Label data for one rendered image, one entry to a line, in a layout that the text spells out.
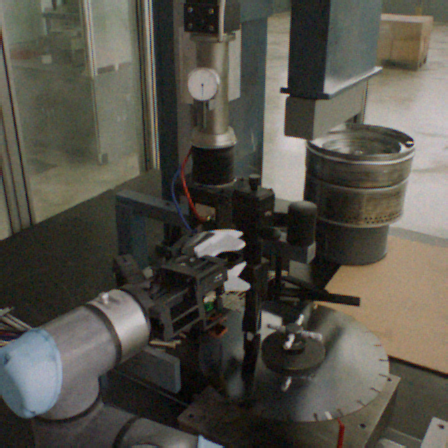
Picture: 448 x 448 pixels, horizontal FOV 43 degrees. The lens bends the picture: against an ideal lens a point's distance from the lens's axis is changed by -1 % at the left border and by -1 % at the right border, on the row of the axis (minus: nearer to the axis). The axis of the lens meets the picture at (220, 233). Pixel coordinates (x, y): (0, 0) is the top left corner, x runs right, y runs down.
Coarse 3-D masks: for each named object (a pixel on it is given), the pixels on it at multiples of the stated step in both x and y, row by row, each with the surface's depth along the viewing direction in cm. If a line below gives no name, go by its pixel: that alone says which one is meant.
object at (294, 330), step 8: (296, 320) 100; (272, 328) 99; (280, 328) 98; (288, 328) 97; (296, 328) 97; (288, 336) 97; (296, 336) 97; (304, 336) 97; (312, 336) 97; (320, 336) 96; (288, 344) 94; (296, 344) 98
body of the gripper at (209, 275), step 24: (168, 264) 68; (192, 264) 68; (216, 264) 66; (120, 288) 64; (168, 288) 67; (192, 288) 66; (216, 288) 69; (168, 312) 61; (192, 312) 66; (168, 336) 62
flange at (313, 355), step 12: (276, 336) 103; (264, 348) 100; (276, 348) 99; (300, 348) 97; (312, 348) 99; (264, 360) 98; (276, 360) 97; (288, 360) 97; (300, 360) 97; (312, 360) 97; (288, 372) 95; (300, 372) 95
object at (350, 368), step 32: (224, 320) 109; (288, 320) 109; (320, 320) 109; (352, 320) 109; (224, 352) 100; (256, 352) 100; (352, 352) 100; (384, 352) 100; (224, 384) 93; (256, 384) 93; (288, 384) 93; (320, 384) 93; (352, 384) 93; (384, 384) 93; (320, 416) 86
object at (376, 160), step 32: (352, 128) 173; (384, 128) 169; (320, 160) 153; (352, 160) 148; (384, 160) 147; (320, 192) 157; (352, 192) 152; (384, 192) 152; (320, 224) 166; (352, 224) 156; (384, 224) 157; (320, 256) 168; (352, 256) 164; (384, 256) 168
